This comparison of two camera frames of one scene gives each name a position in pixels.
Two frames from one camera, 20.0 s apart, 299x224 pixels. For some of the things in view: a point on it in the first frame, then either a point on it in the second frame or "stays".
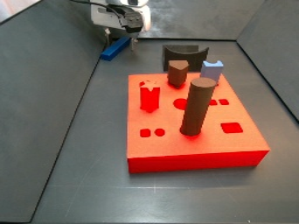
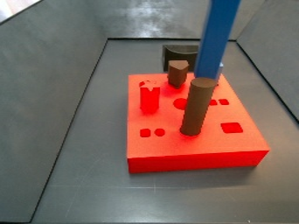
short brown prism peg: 178,73 stays
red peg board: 229,143 stays
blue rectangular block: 115,48 → 220,24
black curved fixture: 185,52 stays
